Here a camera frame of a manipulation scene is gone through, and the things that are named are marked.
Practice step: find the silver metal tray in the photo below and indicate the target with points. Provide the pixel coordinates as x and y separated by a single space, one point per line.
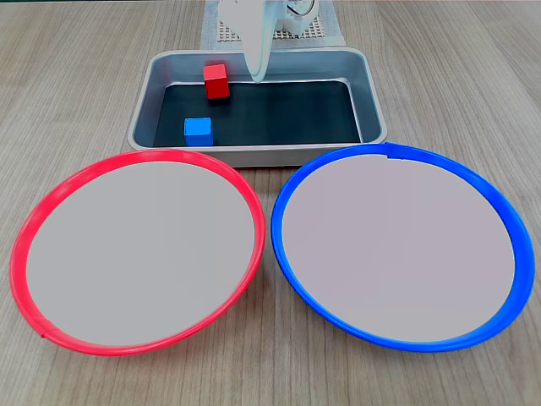
368 105

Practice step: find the blue cube block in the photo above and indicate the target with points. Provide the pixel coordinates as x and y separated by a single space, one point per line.
198 131

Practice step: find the red cube block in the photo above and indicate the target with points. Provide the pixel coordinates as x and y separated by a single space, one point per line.
216 82

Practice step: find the white mesh mat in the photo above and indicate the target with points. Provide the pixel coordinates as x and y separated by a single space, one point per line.
313 32

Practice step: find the red rimmed white dish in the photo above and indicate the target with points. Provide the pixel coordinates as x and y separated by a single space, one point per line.
139 254

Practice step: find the translucent tape sheet under mat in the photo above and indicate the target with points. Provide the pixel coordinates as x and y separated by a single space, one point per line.
336 25

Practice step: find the black tray liner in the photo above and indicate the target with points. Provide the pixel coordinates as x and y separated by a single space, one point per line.
274 118

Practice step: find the blue rimmed white dish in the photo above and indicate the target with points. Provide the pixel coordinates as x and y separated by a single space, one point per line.
397 254

